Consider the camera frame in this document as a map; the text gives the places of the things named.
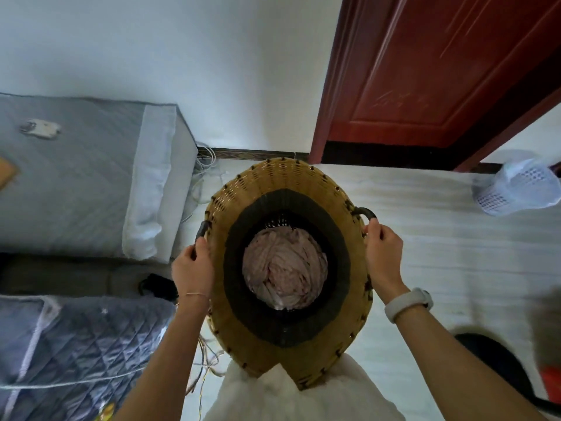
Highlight person's left hand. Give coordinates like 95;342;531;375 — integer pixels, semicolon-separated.
171;237;215;301

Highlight person's right hand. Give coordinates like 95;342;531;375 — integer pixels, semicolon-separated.
363;218;406;292

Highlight woven wicker laundry basket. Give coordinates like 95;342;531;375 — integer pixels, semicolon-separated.
191;157;378;391

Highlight person's left forearm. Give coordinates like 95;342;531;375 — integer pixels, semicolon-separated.
112;294;211;421

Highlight person's right forearm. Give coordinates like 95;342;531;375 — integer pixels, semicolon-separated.
376;281;548;421

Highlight black shoe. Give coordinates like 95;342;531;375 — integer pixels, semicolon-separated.
138;273;179;302

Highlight white wristband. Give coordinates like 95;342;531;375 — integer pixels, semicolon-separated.
384;288;434;324

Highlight pink crumpled cloth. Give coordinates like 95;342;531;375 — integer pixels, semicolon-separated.
242;226;328;311

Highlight grey quilted mattress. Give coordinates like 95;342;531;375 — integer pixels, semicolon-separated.
0;93;199;264

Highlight white plastic mesh basket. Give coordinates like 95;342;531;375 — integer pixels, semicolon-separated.
472;150;561;216

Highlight blue quilted blanket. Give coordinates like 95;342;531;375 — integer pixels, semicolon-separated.
0;295;177;421

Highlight red wooden door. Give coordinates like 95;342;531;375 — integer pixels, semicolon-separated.
308;0;561;172

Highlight person's white shirt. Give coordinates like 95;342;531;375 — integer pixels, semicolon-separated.
204;353;406;421

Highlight white charger block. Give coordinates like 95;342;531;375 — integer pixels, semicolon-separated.
20;118;61;140

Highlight orange wooden object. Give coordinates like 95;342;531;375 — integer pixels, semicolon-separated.
0;158;19;191

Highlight red plastic object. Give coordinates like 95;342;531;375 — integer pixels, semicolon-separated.
540;366;561;405

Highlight white cables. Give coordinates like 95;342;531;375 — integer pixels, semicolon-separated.
181;142;228;224

